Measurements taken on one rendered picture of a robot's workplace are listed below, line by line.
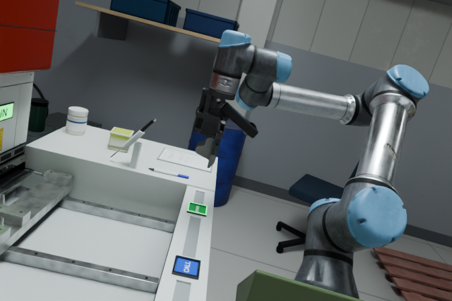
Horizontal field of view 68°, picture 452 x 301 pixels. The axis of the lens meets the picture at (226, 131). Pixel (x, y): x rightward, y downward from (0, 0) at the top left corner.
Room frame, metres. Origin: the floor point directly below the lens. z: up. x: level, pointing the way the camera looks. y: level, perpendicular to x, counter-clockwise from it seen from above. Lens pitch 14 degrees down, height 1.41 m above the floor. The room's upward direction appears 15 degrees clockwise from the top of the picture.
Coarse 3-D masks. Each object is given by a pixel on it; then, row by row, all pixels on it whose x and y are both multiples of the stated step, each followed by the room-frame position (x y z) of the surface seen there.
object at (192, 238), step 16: (192, 192) 0.97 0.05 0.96; (208, 192) 1.00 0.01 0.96; (208, 208) 0.90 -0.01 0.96; (176, 224) 0.77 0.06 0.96; (192, 224) 0.79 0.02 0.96; (208, 224) 0.81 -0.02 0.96; (176, 240) 0.70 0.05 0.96; (192, 240) 0.72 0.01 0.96; (208, 240) 0.73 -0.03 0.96; (192, 256) 0.66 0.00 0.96; (208, 256) 0.67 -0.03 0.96; (208, 272) 0.62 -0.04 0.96; (160, 288) 0.53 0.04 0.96; (176, 288) 0.55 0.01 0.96; (192, 288) 0.56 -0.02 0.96
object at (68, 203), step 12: (24, 192) 0.92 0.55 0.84; (60, 204) 0.92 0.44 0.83; (72, 204) 0.93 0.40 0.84; (84, 204) 0.93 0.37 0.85; (96, 204) 0.94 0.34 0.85; (108, 216) 0.93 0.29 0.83; (120, 216) 0.94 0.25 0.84; (132, 216) 0.94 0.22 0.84; (144, 216) 0.95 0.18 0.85; (156, 228) 0.94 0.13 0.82; (168, 228) 0.94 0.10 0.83
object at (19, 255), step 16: (0, 256) 0.65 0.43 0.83; (16, 256) 0.66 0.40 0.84; (32, 256) 0.66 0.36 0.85; (48, 256) 0.67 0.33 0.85; (64, 272) 0.66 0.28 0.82; (80, 272) 0.67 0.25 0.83; (96, 272) 0.67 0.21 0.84; (112, 272) 0.67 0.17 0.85; (128, 272) 0.69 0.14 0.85; (144, 288) 0.67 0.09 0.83
